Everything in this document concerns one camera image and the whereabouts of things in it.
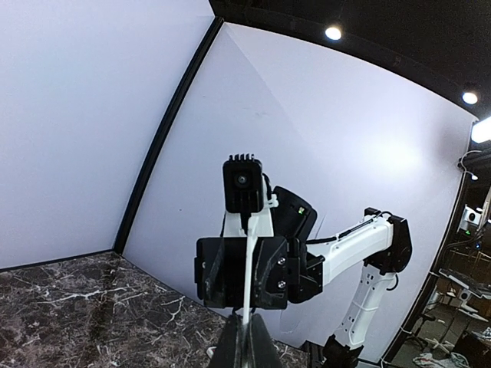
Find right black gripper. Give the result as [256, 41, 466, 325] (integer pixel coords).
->
[194, 237, 288, 310]

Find white battery cover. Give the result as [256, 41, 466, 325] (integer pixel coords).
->
[242, 216, 258, 330]

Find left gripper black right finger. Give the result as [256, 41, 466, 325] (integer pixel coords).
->
[247, 314, 283, 368]

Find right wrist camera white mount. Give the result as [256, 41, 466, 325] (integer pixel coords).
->
[220, 153, 278, 237]

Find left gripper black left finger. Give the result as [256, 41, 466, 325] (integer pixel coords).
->
[209, 314, 243, 368]

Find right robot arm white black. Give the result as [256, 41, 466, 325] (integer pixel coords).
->
[195, 187, 412, 367]

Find right black frame post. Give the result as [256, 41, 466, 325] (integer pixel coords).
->
[112, 16, 224, 255]

